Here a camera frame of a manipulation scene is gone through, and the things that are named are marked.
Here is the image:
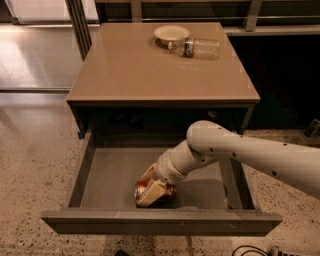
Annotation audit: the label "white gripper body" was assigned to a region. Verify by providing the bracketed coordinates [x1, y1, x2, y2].
[155, 153, 186, 185]

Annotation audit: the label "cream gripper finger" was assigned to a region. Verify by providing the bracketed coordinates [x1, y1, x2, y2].
[141, 163, 157, 181]
[136, 179, 167, 207]

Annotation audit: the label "red coke can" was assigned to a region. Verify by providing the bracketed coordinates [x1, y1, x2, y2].
[134, 183, 176, 207]

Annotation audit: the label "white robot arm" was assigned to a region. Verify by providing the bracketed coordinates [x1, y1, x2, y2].
[136, 121, 320, 207]

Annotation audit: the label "open grey top drawer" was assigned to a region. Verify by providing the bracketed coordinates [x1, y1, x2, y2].
[41, 127, 282, 236]

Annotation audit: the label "grey cabinet with glossy top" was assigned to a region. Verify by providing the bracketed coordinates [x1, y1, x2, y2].
[67, 23, 260, 133]

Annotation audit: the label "small black object on floor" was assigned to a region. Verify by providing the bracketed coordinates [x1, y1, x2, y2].
[115, 250, 129, 256]

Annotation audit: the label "clear plastic water bottle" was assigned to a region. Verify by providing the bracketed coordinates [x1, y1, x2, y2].
[168, 38, 220, 60]

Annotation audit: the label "white ceramic bowl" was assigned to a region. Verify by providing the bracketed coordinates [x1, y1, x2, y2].
[154, 25, 190, 45]

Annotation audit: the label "white power strip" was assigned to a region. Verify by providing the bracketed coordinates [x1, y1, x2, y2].
[269, 246, 311, 256]

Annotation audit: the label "metal window railing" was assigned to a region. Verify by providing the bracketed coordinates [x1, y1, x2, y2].
[94, 0, 320, 32]

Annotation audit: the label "black cable on floor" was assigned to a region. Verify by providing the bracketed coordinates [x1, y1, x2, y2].
[230, 244, 272, 256]

